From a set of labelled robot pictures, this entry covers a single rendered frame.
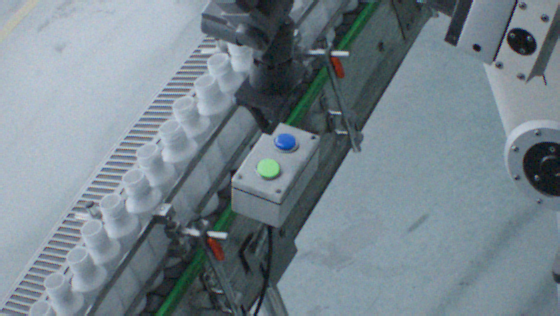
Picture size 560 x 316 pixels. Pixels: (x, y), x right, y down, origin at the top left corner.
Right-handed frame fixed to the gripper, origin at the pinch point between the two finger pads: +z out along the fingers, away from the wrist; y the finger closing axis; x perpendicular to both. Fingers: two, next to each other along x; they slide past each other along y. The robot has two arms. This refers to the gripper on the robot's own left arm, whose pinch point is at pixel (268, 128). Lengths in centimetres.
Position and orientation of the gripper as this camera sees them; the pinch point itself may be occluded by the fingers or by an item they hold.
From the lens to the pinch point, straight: 178.4
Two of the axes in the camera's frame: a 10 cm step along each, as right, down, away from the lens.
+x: 9.1, 3.3, -2.6
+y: -4.2, 6.4, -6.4
